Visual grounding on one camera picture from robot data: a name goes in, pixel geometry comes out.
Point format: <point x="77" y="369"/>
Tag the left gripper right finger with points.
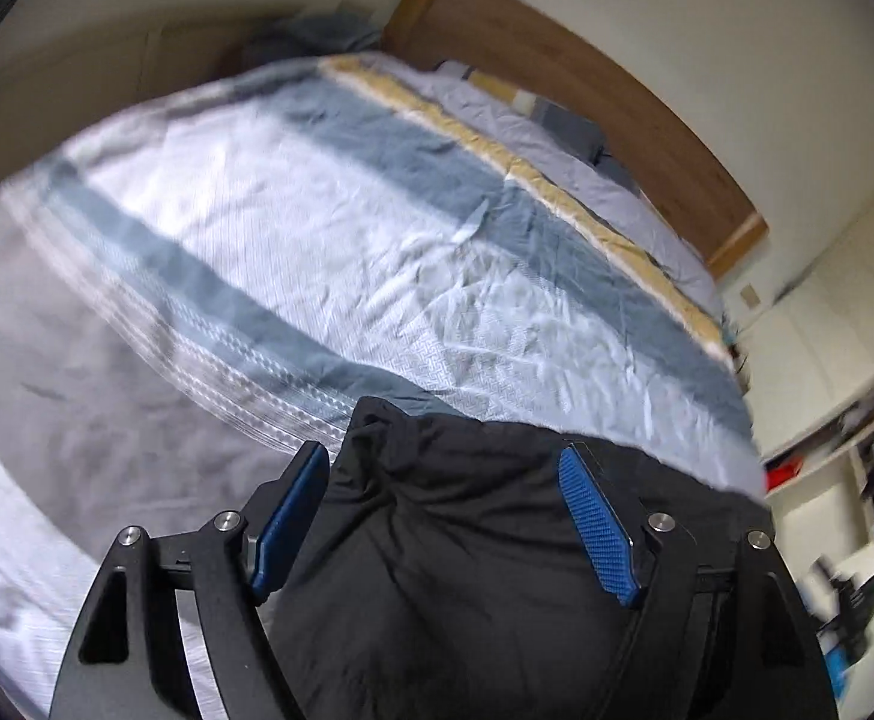
<point x="717" y="628"/>

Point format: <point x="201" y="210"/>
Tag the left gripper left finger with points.
<point x="126" y="657"/>

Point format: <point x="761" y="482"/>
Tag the black puffer jacket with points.
<point x="443" y="578"/>

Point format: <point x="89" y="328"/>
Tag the white wardrobe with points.
<point x="812" y="401"/>

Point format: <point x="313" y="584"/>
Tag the striped duvet cover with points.
<point x="194" y="287"/>

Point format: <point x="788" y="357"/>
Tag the grey blue pillow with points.
<point x="583" y="138"/>

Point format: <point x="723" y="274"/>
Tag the lavender bed sheet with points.
<point x="626" y="210"/>

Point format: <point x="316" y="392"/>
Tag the dark blue cloth pile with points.
<point x="310" y="35"/>

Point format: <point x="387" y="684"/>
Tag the wooden headboard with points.
<point x="508" y="39"/>

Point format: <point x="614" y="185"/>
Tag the beige wall socket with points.
<point x="749" y="297"/>

